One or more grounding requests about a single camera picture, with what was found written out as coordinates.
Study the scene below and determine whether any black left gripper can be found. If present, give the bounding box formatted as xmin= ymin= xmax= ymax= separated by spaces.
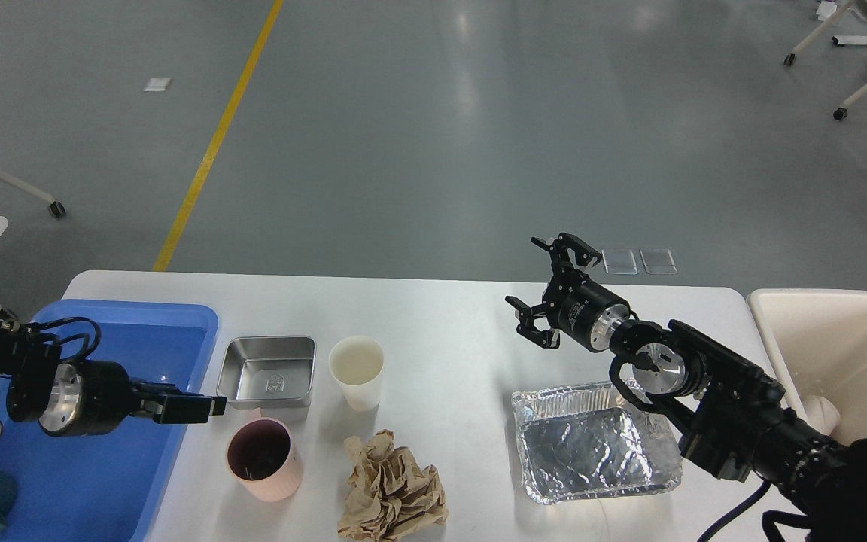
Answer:
xmin=38 ymin=361 xmax=227 ymax=438

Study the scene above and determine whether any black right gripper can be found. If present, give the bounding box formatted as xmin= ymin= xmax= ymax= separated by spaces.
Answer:
xmin=506 ymin=233 xmax=631 ymax=352

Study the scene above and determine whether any stainless steel rectangular dish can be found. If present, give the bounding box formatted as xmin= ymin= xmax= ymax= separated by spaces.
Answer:
xmin=217 ymin=336 xmax=315 ymax=410

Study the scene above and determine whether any pink ribbed mug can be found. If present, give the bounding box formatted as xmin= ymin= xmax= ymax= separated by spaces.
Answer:
xmin=226 ymin=409 xmax=304 ymax=502

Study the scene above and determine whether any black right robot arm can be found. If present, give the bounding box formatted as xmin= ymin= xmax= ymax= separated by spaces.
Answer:
xmin=506 ymin=233 xmax=867 ymax=541

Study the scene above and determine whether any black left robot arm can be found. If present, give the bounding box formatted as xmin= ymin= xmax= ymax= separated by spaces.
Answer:
xmin=0 ymin=313 xmax=227 ymax=439

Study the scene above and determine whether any clear floor plate left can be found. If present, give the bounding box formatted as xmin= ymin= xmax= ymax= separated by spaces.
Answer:
xmin=602 ymin=249 xmax=639 ymax=276

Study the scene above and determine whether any clear floor plate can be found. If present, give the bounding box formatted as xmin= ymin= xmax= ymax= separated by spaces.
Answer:
xmin=602 ymin=249 xmax=639 ymax=276
xmin=639 ymin=248 xmax=678 ymax=275

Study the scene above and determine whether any blue plastic tray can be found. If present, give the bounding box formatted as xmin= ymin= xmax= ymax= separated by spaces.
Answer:
xmin=0 ymin=300 xmax=219 ymax=541

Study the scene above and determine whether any clear floor plate right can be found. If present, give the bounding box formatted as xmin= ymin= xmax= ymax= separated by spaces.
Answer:
xmin=639 ymin=248 xmax=678 ymax=275

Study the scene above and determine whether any aluminium foil tray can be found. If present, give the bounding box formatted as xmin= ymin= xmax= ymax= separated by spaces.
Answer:
xmin=510 ymin=382 xmax=683 ymax=505

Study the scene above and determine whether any white paper cup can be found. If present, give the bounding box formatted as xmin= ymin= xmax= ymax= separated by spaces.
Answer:
xmin=328 ymin=335 xmax=385 ymax=412

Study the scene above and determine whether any crumpled brown paper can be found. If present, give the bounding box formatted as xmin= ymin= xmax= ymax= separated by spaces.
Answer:
xmin=336 ymin=430 xmax=449 ymax=541

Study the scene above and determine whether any crumpled white cup in bin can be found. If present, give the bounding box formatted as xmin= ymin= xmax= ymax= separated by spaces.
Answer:
xmin=802 ymin=395 xmax=841 ymax=435

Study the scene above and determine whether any white floor marker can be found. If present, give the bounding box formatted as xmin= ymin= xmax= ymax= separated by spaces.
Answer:
xmin=142 ymin=77 xmax=172 ymax=93

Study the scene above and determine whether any beige plastic bin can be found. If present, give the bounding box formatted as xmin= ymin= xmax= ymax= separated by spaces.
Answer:
xmin=747 ymin=288 xmax=867 ymax=445

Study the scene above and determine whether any white chair base right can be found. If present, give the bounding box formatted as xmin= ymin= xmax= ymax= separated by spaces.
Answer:
xmin=783 ymin=0 xmax=867 ymax=121

